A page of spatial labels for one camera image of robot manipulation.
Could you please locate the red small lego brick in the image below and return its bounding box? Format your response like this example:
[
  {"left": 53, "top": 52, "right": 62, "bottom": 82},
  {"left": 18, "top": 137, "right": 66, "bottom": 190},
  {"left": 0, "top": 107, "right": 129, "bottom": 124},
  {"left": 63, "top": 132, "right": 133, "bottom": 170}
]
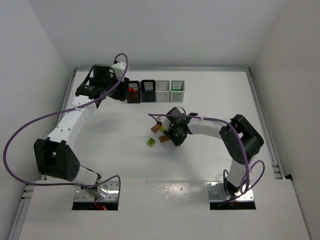
[{"left": 128, "top": 88, "right": 136, "bottom": 93}]

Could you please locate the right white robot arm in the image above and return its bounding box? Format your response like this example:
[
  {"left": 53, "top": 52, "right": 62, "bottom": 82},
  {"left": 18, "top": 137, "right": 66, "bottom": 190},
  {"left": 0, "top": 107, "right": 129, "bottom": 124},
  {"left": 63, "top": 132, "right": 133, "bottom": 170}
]
[{"left": 164, "top": 107, "right": 264, "bottom": 197}]

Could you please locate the lime lego brick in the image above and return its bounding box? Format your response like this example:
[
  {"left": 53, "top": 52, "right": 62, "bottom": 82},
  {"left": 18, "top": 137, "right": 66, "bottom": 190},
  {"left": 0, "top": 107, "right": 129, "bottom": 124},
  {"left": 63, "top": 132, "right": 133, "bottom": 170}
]
[
  {"left": 160, "top": 126, "right": 166, "bottom": 133},
  {"left": 147, "top": 138, "right": 156, "bottom": 147}
]

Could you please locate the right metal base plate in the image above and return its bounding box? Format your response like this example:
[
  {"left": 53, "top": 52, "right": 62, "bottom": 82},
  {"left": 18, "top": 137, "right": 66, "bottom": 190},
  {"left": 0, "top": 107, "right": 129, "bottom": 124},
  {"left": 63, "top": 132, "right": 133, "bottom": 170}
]
[{"left": 207, "top": 181, "right": 255, "bottom": 203}]

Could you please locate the black slotted container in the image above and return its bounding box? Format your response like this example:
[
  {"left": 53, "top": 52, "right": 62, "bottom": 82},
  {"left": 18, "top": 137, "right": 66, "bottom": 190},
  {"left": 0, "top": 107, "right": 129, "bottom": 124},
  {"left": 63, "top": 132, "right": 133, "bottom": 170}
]
[
  {"left": 140, "top": 79, "right": 156, "bottom": 103},
  {"left": 126, "top": 80, "right": 141, "bottom": 104}
]

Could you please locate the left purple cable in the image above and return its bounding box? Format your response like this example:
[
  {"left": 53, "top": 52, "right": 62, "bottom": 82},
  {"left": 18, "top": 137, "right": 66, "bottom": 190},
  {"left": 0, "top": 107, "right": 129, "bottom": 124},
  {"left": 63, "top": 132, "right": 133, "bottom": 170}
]
[{"left": 3, "top": 52, "right": 130, "bottom": 188}]

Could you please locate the white slotted container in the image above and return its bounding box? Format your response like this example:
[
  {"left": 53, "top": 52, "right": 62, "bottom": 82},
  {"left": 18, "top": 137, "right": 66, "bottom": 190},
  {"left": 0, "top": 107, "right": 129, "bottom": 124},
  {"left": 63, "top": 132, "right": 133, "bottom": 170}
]
[
  {"left": 170, "top": 80, "right": 185, "bottom": 103},
  {"left": 155, "top": 80, "right": 170, "bottom": 103}
]

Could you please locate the brown lego brick upper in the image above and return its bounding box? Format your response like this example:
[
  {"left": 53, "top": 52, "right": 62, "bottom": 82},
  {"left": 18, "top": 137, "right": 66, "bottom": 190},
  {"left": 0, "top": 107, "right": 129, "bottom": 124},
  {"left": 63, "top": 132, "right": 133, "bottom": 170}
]
[{"left": 150, "top": 123, "right": 162, "bottom": 133}]

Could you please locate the brown lego brick lower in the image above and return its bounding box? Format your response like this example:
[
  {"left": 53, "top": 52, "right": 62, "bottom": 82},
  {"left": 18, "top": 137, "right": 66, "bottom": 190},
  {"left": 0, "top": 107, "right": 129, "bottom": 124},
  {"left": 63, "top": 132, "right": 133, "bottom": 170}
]
[{"left": 158, "top": 135, "right": 170, "bottom": 143}]

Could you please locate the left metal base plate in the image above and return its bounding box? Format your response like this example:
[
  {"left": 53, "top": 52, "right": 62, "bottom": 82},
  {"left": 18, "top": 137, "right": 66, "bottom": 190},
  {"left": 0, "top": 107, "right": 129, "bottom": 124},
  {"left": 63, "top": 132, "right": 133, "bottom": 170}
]
[{"left": 74, "top": 181, "right": 120, "bottom": 203}]

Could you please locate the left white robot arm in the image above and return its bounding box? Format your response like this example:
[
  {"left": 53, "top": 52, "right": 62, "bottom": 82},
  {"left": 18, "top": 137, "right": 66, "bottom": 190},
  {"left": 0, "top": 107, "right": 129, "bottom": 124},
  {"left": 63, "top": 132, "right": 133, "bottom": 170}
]
[{"left": 33, "top": 62, "right": 129, "bottom": 190}]

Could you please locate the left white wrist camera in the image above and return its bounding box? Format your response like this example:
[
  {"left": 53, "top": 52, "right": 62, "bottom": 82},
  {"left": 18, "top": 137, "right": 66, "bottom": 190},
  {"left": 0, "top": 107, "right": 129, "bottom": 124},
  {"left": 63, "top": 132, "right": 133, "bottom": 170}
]
[{"left": 111, "top": 62, "right": 127, "bottom": 79}]

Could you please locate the brown lego brick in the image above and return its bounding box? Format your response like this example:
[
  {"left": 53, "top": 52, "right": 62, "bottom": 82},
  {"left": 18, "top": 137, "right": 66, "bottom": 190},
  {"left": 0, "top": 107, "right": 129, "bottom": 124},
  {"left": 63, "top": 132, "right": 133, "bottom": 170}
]
[
  {"left": 158, "top": 135, "right": 170, "bottom": 143},
  {"left": 150, "top": 123, "right": 162, "bottom": 133}
]

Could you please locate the metal base plate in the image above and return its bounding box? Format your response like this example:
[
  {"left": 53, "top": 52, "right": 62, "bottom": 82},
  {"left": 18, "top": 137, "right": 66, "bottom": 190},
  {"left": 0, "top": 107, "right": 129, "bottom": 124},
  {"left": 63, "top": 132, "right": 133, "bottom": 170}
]
[
  {"left": 207, "top": 181, "right": 255, "bottom": 203},
  {"left": 74, "top": 181, "right": 120, "bottom": 203}
]

